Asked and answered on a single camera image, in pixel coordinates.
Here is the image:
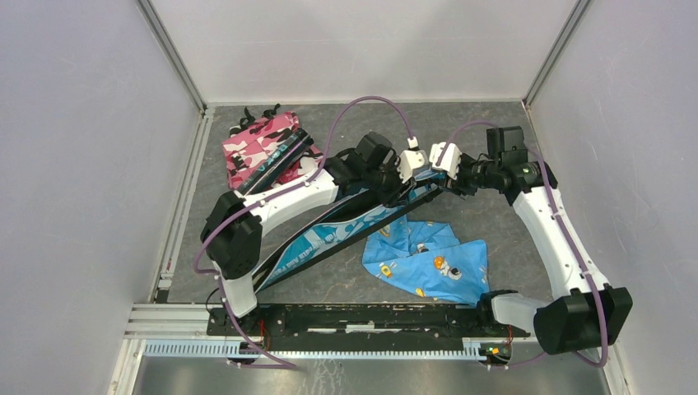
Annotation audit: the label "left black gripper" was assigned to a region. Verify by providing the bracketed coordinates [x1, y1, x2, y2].
[364, 158, 417, 211]

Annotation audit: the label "blue sport racket bag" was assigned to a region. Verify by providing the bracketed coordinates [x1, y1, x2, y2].
[253, 171, 445, 291]

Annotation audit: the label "black shuttlecock tube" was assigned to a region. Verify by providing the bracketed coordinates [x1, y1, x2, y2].
[228, 128, 323, 195]

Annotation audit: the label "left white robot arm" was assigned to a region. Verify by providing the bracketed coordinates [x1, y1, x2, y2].
[198, 132, 429, 336]

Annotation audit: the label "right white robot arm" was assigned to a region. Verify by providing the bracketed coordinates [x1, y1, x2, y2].
[434, 123, 633, 368]

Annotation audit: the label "blue astronaut print cloth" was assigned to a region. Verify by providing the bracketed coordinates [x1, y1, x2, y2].
[362, 216, 490, 305]

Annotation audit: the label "pink camouflage shorts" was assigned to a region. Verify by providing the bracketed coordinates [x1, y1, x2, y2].
[222, 105, 323, 190]

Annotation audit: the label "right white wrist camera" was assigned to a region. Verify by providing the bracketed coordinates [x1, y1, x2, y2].
[429, 142, 462, 180]

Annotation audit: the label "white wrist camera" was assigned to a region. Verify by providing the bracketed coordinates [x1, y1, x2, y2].
[429, 142, 462, 180]
[398, 137, 429, 184]

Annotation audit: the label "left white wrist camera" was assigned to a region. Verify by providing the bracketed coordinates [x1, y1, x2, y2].
[398, 137, 429, 184]

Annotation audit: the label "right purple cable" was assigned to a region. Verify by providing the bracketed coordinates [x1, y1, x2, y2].
[441, 120, 610, 369]

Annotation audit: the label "purple cable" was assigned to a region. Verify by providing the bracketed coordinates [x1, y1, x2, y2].
[192, 96, 418, 372]
[441, 120, 610, 369]

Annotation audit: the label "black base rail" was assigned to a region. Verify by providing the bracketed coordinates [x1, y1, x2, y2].
[207, 304, 530, 358]

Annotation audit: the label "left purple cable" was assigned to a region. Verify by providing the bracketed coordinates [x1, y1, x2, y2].
[192, 96, 418, 372]

